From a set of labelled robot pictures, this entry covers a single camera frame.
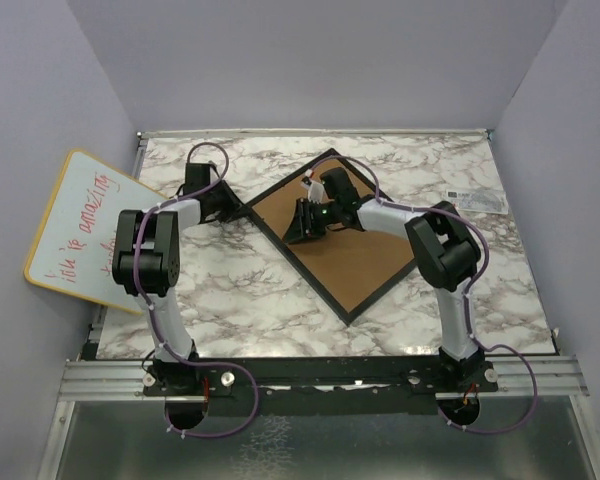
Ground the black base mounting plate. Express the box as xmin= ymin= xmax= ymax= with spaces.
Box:
xmin=143 ymin=355 xmax=498 ymax=417

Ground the aluminium rail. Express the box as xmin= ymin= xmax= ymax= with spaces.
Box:
xmin=58 ymin=356 xmax=589 ymax=402

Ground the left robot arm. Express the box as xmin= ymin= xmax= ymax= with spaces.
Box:
xmin=112 ymin=163 xmax=243 ymax=395

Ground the black picture frame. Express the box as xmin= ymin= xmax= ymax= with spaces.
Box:
xmin=243 ymin=147 xmax=421 ymax=329

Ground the yellow rimmed whiteboard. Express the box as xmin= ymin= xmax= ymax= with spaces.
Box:
xmin=24 ymin=149 xmax=166 ymax=314

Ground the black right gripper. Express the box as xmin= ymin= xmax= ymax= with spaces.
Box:
xmin=283 ymin=198 xmax=341 ymax=245

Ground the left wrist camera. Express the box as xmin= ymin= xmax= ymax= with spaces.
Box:
xmin=181 ymin=162 xmax=219 ymax=195

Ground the brown backing board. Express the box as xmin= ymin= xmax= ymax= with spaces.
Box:
xmin=252 ymin=157 xmax=414 ymax=319

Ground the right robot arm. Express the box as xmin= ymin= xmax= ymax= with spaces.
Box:
xmin=282 ymin=167 xmax=484 ymax=391

